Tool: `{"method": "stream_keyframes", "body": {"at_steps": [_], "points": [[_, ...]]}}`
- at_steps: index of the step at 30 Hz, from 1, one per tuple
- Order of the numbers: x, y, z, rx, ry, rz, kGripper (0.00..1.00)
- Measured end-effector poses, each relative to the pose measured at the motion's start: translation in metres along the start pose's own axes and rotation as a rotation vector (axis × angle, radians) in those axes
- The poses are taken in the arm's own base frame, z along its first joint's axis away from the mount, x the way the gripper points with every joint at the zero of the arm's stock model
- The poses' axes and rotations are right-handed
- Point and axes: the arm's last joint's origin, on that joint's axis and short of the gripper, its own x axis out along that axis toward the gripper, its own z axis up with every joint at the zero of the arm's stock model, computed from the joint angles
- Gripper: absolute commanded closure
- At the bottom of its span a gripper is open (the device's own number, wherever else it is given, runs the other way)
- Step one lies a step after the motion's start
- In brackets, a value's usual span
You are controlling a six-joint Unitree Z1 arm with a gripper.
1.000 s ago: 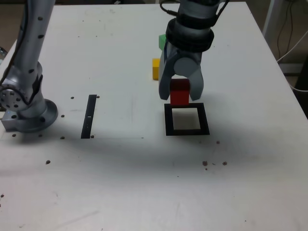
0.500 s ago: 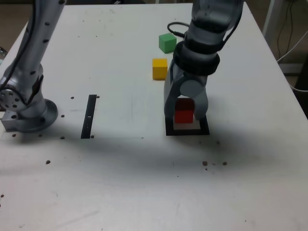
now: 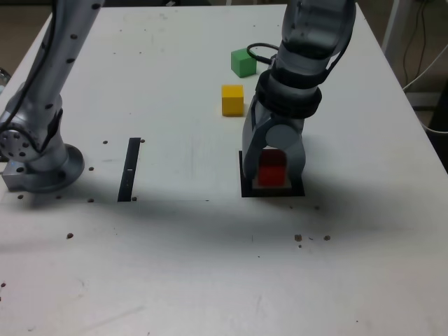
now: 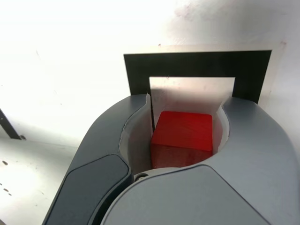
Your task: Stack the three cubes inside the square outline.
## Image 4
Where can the black tape square outline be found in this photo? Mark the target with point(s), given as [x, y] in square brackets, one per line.
[187, 65]

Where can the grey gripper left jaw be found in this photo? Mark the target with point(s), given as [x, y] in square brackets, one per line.
[98, 152]

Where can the red cube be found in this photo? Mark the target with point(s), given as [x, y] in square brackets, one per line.
[182, 133]

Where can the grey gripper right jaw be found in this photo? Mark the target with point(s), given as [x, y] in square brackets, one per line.
[211, 199]

